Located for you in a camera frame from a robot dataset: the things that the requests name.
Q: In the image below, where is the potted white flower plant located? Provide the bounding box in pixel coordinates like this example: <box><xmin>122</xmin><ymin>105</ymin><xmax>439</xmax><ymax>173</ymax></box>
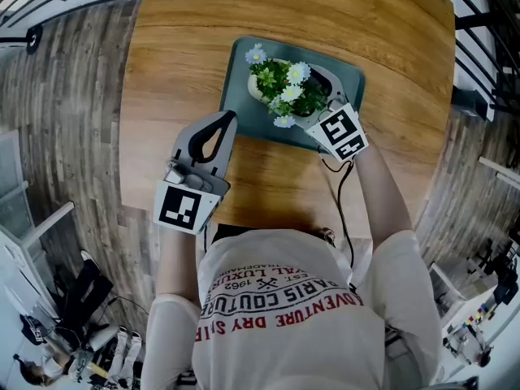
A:
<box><xmin>244</xmin><ymin>42</ymin><xmax>331</xmax><ymax>130</ymax></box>

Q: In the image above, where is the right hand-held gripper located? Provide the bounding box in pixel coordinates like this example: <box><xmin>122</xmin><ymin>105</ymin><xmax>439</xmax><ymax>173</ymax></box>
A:
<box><xmin>295</xmin><ymin>64</ymin><xmax>371</xmax><ymax>163</ymax></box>

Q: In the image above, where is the person's right forearm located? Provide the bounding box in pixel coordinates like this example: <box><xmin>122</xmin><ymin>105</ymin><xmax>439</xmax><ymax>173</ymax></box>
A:
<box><xmin>352</xmin><ymin>147</ymin><xmax>414</xmax><ymax>244</ymax></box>

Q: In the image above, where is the black folding stand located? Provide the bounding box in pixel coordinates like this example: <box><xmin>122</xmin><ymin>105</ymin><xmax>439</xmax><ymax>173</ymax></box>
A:
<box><xmin>59</xmin><ymin>257</ymin><xmax>115</xmax><ymax>329</ymax></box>

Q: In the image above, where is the black metal railing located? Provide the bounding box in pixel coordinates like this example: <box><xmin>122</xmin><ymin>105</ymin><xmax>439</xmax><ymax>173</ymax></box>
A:
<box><xmin>0</xmin><ymin>0</ymin><xmax>520</xmax><ymax>114</ymax></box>

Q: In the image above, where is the person's left forearm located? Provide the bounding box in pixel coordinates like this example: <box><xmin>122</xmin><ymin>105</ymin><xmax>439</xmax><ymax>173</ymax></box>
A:
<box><xmin>155</xmin><ymin>226</ymin><xmax>205</xmax><ymax>301</ymax></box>

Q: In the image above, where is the black cable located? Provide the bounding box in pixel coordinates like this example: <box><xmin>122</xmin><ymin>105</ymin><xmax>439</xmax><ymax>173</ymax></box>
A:
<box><xmin>318</xmin><ymin>143</ymin><xmax>358</xmax><ymax>293</ymax></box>

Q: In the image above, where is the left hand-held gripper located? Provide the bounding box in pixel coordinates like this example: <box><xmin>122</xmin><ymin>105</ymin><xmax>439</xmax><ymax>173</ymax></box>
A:
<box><xmin>151</xmin><ymin>110</ymin><xmax>240</xmax><ymax>236</ymax></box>

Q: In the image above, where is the grey-green tray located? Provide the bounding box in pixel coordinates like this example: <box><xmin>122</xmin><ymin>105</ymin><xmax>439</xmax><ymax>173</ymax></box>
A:
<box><xmin>219</xmin><ymin>35</ymin><xmax>367</xmax><ymax>154</ymax></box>

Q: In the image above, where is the person's white printed shirt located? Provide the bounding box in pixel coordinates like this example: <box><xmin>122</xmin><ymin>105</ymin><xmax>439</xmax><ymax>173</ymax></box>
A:
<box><xmin>139</xmin><ymin>228</ymin><xmax>444</xmax><ymax>390</ymax></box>

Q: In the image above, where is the wooden table with white legs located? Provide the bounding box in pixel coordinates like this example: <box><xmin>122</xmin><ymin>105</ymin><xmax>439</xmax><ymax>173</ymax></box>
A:
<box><xmin>119</xmin><ymin>0</ymin><xmax>457</xmax><ymax>244</ymax></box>

